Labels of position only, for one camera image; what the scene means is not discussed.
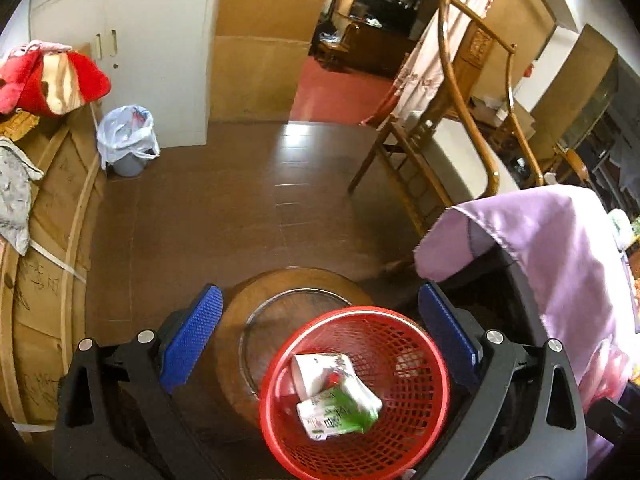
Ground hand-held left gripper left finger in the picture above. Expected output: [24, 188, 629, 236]
[52, 284, 231, 480]

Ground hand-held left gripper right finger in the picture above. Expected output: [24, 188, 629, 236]
[415, 281, 588, 480]

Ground grey floral cloth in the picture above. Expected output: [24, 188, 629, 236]
[0, 137, 45, 256]

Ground white cabinet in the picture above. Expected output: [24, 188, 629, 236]
[30, 0, 226, 148]

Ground green and white carton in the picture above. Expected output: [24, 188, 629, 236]
[296, 376, 383, 442]

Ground pink plastic bag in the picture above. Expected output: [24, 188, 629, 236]
[575, 340, 636, 411]

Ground red plastic mesh basket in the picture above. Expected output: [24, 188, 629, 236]
[259, 306, 451, 480]

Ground white paper carton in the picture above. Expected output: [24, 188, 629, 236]
[291, 352, 357, 398]

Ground red blanket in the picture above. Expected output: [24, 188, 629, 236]
[0, 40, 112, 118]

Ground pink floral curtain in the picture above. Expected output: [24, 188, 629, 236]
[360, 0, 511, 128]

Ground hanging grey clothes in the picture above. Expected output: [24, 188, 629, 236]
[592, 110, 640, 211]

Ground round wooden stool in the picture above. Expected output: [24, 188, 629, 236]
[215, 267, 373, 428]

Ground woven straw basket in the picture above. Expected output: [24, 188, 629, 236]
[0, 110, 41, 142]

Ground purple tablecloth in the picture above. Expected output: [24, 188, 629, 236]
[414, 185, 640, 476]

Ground wooden armchair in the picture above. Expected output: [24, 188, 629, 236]
[317, 12, 361, 71]
[500, 100, 596, 187]
[347, 0, 546, 238]

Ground dark wooden cabinet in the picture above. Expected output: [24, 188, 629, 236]
[345, 0, 448, 78]

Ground bin with white plastic bag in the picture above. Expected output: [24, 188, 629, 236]
[96, 105, 161, 171]

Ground grey waste bin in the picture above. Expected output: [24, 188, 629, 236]
[112, 152, 151, 178]

